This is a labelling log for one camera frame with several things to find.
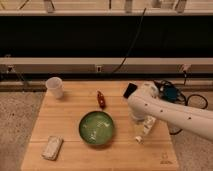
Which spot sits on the green ceramic bowl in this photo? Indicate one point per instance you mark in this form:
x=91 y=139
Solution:
x=96 y=128

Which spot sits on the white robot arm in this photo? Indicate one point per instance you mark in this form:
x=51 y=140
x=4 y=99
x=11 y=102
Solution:
x=144 y=101

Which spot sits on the white plastic cup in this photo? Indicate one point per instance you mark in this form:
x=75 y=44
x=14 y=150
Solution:
x=55 y=86

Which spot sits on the wooden table board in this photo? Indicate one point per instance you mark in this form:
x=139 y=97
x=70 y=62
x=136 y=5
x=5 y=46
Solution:
x=123 y=153

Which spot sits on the white wrapped packet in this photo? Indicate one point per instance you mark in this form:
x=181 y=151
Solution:
x=52 y=148

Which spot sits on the small red bottle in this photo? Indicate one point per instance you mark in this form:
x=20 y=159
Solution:
x=101 y=100

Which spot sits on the blue box with cables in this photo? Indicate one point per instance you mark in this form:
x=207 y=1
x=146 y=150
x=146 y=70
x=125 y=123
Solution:
x=169 y=92

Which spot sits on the white wall outlet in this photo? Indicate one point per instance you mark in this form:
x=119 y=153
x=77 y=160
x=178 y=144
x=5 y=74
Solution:
x=99 y=69

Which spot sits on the black smartphone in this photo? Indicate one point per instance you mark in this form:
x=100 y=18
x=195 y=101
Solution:
x=130 y=89

